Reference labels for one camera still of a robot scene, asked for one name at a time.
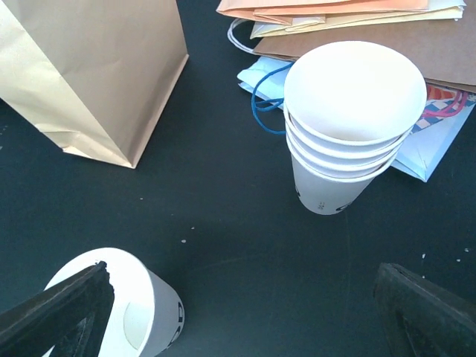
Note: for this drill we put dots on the brown kraft paper bag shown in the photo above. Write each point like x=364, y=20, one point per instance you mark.
x=443, y=50

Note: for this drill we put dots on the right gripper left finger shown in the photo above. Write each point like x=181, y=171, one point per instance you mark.
x=67, y=319

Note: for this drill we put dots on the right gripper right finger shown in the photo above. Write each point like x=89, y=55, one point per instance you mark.
x=420, y=318

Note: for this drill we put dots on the orange paper bag stack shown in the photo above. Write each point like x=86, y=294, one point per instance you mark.
x=282, y=18

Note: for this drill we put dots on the single white paper cup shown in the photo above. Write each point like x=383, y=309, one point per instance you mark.
x=147, y=314

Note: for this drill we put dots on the checkered paper bag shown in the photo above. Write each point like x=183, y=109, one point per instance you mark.
x=445, y=113

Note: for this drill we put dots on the orange paper bag white handles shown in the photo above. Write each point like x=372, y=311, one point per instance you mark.
x=92, y=76

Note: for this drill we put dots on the light blue paper bag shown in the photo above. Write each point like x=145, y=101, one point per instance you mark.
x=264, y=81

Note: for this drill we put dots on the white paper cup stack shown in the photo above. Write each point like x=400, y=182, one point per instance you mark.
x=348, y=106

